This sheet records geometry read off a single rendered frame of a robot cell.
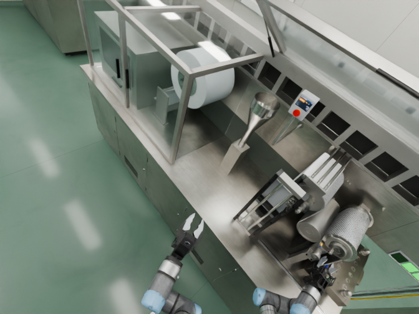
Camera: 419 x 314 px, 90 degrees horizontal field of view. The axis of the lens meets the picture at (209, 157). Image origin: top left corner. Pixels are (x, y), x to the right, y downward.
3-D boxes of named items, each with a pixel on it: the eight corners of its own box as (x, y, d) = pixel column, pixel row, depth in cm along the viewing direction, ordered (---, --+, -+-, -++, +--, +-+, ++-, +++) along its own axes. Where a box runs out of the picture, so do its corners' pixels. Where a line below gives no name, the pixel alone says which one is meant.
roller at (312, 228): (292, 226, 114) (306, 218, 105) (313, 201, 128) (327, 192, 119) (310, 244, 110) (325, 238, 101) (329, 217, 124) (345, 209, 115)
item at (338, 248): (348, 258, 94) (332, 256, 100) (350, 255, 95) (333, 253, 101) (341, 244, 94) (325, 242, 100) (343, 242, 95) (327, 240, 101)
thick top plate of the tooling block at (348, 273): (313, 280, 115) (321, 278, 110) (340, 234, 137) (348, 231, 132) (338, 306, 110) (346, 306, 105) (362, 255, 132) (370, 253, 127)
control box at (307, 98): (285, 113, 88) (299, 93, 81) (291, 107, 92) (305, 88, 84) (299, 123, 87) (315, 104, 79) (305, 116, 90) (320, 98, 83)
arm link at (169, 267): (159, 268, 73) (179, 281, 74) (167, 256, 76) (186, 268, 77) (156, 270, 79) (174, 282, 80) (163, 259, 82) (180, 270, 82)
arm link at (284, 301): (271, 294, 106) (282, 292, 98) (291, 301, 106) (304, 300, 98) (270, 313, 101) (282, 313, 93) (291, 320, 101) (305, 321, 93)
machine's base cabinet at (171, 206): (98, 134, 249) (83, 68, 182) (146, 118, 284) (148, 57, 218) (246, 340, 169) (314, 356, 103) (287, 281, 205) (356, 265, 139)
